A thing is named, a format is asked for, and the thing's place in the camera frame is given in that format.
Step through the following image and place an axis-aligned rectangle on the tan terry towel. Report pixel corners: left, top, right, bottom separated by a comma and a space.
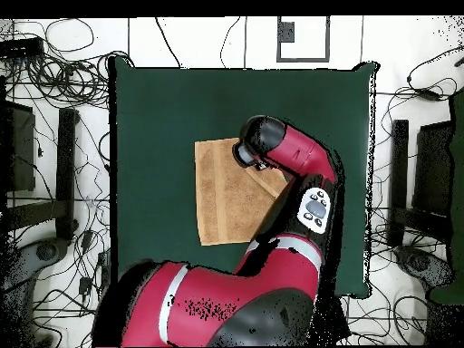
194, 136, 289, 247

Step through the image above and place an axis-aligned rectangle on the black flat panel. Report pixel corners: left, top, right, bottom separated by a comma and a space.
412, 121, 454, 218
0, 101, 37, 193

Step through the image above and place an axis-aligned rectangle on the dark green table cloth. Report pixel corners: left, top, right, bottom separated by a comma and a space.
108, 55, 381, 301

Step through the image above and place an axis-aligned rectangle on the black power strip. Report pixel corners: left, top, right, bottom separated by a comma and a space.
0, 36, 45, 61
97, 250, 112, 291

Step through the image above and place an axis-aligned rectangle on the small grey square plate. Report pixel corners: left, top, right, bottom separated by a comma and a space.
280, 21, 295, 44

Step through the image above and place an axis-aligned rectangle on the green cloth cover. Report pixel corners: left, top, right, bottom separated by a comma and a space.
429, 88, 464, 306

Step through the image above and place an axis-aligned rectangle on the thin black cable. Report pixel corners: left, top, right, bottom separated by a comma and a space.
219, 15, 242, 70
154, 15, 182, 70

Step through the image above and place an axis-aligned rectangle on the tangled black cable bundle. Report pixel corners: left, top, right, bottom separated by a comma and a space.
3, 50, 135, 110

